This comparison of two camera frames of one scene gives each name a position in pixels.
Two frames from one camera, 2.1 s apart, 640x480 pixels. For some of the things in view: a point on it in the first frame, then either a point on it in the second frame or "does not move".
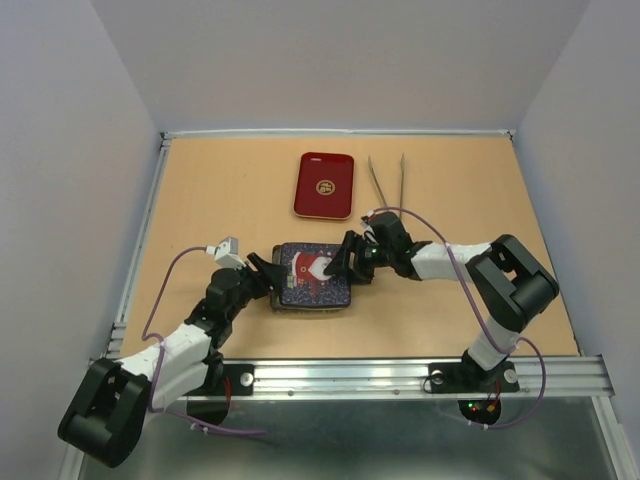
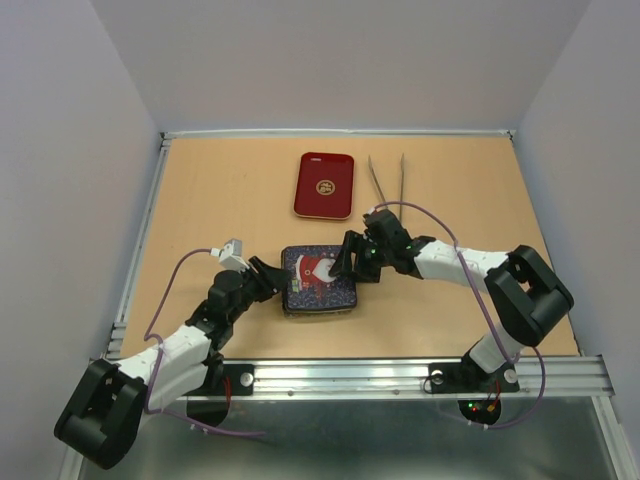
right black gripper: (353, 244) does not move
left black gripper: (265, 282) does not move
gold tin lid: (307, 284) does not move
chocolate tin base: (308, 287) to (316, 314)
